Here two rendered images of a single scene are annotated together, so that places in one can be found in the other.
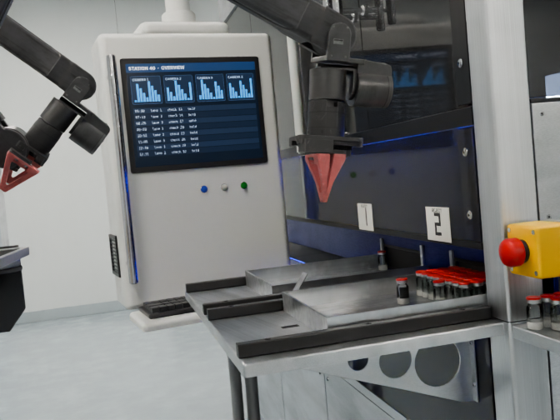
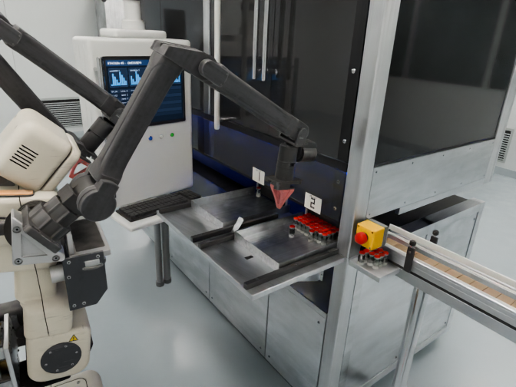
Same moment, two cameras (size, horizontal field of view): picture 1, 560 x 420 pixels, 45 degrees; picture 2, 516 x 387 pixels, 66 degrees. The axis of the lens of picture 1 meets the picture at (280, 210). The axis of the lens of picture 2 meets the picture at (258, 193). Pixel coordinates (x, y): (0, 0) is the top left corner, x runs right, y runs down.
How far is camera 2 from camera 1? 0.64 m
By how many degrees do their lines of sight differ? 29
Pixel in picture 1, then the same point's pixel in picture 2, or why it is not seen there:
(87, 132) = not seen: hidden behind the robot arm
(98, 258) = not seen: outside the picture
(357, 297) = (266, 229)
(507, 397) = (339, 284)
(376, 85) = (310, 154)
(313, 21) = (292, 127)
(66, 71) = (111, 104)
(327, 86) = (291, 157)
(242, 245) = (170, 168)
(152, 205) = not seen: hidden behind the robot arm
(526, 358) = (350, 270)
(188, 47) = (143, 49)
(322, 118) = (286, 172)
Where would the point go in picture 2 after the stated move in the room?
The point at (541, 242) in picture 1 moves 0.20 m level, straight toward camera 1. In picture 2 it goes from (375, 237) to (395, 272)
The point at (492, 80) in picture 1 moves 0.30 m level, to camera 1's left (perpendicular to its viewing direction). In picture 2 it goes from (363, 160) to (276, 167)
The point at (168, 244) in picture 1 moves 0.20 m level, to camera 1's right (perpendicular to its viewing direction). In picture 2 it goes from (130, 171) to (173, 168)
